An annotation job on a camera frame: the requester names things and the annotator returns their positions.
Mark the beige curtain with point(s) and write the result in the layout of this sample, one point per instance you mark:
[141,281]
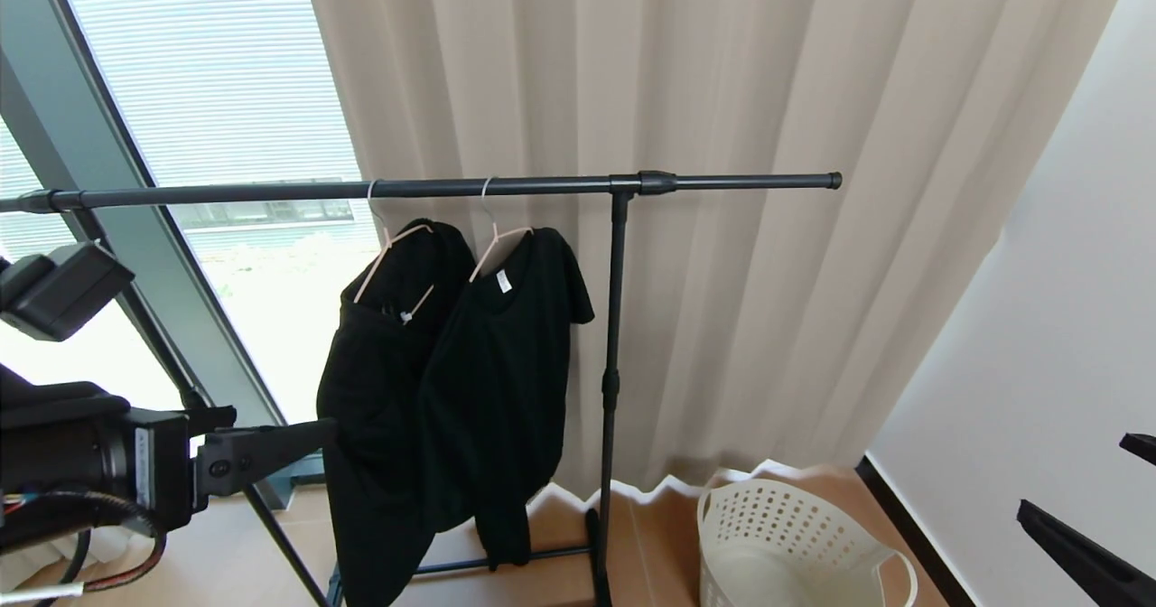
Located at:
[722,65]

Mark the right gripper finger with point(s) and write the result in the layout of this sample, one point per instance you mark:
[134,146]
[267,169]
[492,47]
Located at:
[1142,449]
[1102,562]

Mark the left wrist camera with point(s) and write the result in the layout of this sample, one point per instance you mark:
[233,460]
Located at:
[63,291]

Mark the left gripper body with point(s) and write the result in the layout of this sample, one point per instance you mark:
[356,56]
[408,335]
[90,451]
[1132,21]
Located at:
[72,453]

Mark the pink clothes hanger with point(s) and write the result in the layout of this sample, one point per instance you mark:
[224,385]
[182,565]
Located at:
[492,241]
[388,246]

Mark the black clothes rack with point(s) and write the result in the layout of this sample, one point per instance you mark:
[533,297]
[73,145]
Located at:
[542,185]

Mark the black knitted garment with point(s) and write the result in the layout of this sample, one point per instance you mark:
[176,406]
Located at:
[370,426]

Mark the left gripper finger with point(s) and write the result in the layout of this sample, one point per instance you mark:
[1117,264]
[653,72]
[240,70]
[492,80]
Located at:
[262,453]

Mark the white laundry basket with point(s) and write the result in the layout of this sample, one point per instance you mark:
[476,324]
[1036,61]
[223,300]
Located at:
[795,526]

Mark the window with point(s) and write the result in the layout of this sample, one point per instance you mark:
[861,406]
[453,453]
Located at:
[226,65]

